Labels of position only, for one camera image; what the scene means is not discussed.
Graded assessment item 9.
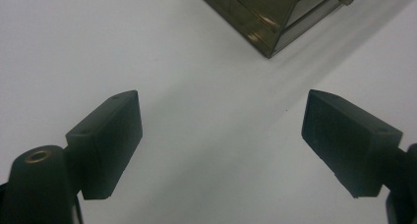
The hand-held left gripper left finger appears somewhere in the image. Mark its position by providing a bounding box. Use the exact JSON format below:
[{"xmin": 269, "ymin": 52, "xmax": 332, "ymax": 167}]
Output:
[{"xmin": 65, "ymin": 89, "xmax": 144, "ymax": 200}]

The smoky transparent drawer box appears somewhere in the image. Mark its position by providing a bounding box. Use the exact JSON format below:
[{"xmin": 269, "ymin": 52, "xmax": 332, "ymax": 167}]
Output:
[{"xmin": 191, "ymin": 0, "xmax": 370, "ymax": 59}]

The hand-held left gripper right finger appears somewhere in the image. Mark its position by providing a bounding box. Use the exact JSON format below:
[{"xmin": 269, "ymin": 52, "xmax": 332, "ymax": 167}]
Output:
[{"xmin": 301, "ymin": 89, "xmax": 403, "ymax": 198}]

